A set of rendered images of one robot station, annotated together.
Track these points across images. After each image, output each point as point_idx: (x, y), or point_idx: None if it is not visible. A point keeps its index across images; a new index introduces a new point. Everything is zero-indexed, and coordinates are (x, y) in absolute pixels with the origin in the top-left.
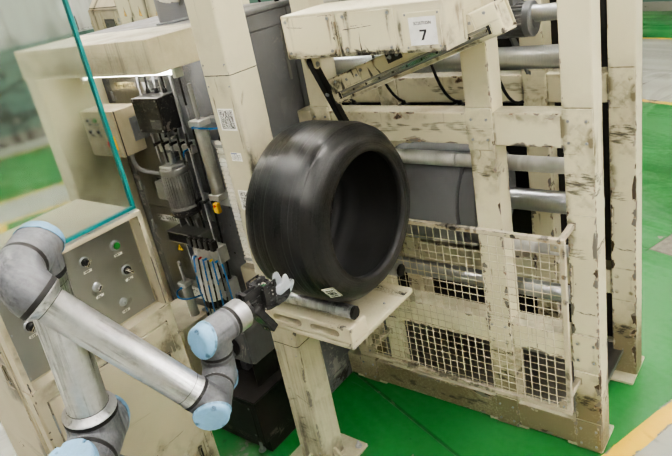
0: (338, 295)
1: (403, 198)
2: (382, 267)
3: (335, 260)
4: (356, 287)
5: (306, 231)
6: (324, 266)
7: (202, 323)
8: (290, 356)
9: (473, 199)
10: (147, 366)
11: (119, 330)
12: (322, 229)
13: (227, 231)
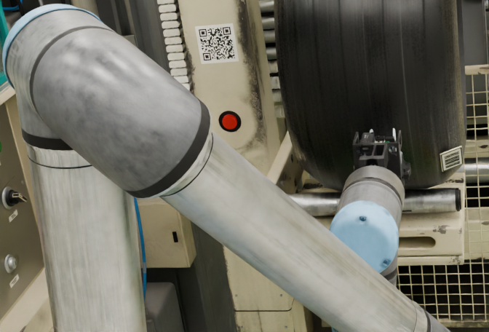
0: (458, 163)
1: (460, 19)
2: (465, 127)
3: (460, 97)
4: (463, 153)
5: (436, 41)
6: (455, 106)
7: (359, 205)
8: (272, 330)
9: (482, 41)
10: (358, 277)
11: (302, 207)
12: (454, 38)
13: None
